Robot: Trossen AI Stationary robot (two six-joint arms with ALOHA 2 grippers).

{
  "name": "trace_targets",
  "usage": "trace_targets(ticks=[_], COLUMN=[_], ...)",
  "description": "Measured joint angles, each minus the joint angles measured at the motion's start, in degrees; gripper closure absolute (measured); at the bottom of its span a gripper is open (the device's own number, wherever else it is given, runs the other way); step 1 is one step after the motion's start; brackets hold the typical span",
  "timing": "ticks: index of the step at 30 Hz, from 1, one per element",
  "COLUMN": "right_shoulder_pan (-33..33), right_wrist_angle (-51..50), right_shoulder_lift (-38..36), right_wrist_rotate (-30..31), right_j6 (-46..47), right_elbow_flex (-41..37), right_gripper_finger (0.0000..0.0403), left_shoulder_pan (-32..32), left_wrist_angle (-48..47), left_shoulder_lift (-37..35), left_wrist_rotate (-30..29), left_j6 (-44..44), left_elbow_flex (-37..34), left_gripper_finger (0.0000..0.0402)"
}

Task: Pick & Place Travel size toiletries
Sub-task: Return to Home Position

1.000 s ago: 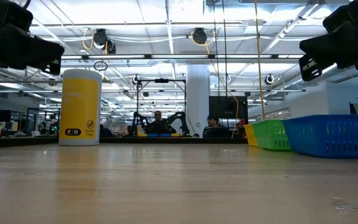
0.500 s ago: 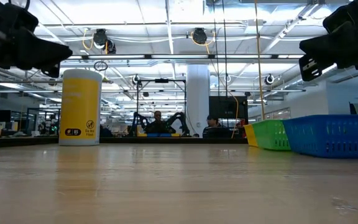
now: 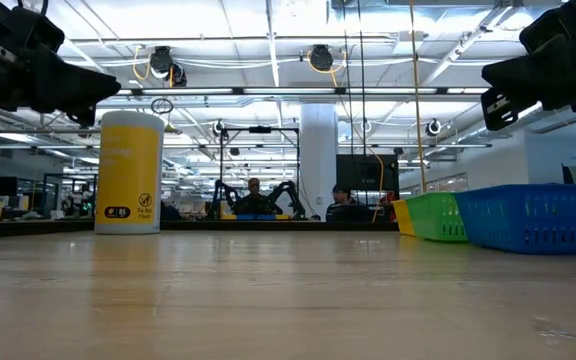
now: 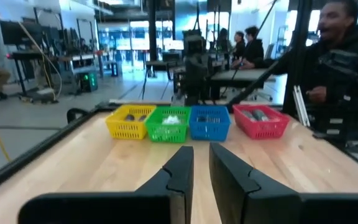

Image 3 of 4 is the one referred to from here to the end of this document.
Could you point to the black metal table frame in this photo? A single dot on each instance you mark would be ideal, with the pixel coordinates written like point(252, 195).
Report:
point(268, 225)

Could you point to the long ceiling light strip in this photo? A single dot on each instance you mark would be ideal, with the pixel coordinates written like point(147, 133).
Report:
point(288, 91)

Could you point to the person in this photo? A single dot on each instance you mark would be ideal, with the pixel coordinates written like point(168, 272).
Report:
point(254, 202)
point(345, 207)

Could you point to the large black monitor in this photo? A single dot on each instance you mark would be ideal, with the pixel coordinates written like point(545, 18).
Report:
point(368, 170)

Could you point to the blue plastic basket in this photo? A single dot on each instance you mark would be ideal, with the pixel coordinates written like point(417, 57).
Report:
point(528, 220)

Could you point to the yellow plastic basket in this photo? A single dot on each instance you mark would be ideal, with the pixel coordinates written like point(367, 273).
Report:
point(402, 217)

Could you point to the black background robot arm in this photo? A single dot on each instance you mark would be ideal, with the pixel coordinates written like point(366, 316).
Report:
point(290, 192)
point(220, 190)

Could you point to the green plastic basket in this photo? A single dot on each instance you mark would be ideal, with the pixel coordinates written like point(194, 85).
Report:
point(435, 217)

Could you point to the black background rig frame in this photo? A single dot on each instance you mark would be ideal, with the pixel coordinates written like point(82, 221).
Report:
point(221, 160)

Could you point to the yellow wipes canister white lid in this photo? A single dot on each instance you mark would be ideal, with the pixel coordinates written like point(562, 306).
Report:
point(128, 165)

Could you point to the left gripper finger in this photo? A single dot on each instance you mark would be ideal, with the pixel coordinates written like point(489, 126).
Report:
point(84, 116)
point(68, 82)

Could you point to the white building column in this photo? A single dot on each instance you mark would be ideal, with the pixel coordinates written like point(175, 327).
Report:
point(318, 150)

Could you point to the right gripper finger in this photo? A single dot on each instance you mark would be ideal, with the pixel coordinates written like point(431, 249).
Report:
point(498, 110)
point(538, 77)

